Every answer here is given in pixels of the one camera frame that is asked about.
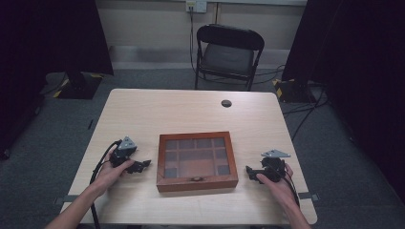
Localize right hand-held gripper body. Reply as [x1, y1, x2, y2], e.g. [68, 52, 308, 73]
[259, 149, 292, 183]

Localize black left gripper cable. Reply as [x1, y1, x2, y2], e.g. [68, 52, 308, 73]
[89, 138, 123, 229]

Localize wall power outlet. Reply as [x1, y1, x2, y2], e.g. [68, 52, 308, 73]
[185, 0, 208, 13]

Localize person's left hand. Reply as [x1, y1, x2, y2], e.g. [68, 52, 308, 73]
[91, 149, 136, 198]

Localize black cable from outlet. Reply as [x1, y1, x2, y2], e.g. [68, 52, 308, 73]
[188, 6, 199, 74]

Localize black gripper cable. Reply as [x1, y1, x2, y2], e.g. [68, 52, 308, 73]
[89, 138, 123, 229]
[281, 175, 301, 208]

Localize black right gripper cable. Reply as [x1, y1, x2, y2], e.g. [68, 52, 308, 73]
[281, 175, 301, 208]

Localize dark curtain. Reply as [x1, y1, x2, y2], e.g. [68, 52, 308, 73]
[0, 0, 115, 160]
[281, 0, 405, 204]

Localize grey strap under table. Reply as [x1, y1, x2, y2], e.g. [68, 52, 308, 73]
[53, 194, 80, 206]
[297, 192, 321, 202]

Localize black folding chair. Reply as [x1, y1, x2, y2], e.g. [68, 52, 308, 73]
[194, 23, 266, 92]

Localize wooden box with glass lid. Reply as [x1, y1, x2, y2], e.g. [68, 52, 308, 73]
[156, 131, 240, 193]

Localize black stand base yellow stripes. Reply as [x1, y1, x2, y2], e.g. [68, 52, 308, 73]
[272, 77, 319, 104]
[52, 72, 105, 100]

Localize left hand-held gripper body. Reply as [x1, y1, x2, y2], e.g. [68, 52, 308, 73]
[109, 135, 139, 169]

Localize black floor cables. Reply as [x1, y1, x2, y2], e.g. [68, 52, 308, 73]
[254, 64, 332, 141]

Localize person's right hand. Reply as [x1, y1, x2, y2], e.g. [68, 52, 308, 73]
[256, 162, 301, 209]

